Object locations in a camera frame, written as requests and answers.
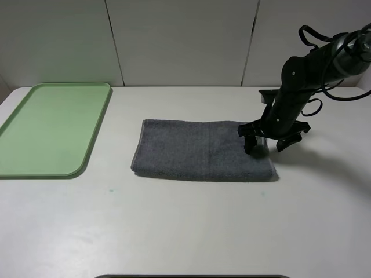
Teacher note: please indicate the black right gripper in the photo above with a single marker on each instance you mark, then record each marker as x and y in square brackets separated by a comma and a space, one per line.
[278, 121]

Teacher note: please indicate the grey towel with orange pattern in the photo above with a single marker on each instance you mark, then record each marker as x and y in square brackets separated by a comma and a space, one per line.
[199, 151]

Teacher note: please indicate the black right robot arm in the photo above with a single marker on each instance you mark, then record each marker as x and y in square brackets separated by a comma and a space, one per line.
[329, 62]

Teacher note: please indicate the light green plastic tray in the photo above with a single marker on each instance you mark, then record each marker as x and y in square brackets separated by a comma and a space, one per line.
[51, 133]

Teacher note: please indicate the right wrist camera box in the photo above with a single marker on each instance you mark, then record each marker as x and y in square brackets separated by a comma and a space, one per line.
[268, 95]

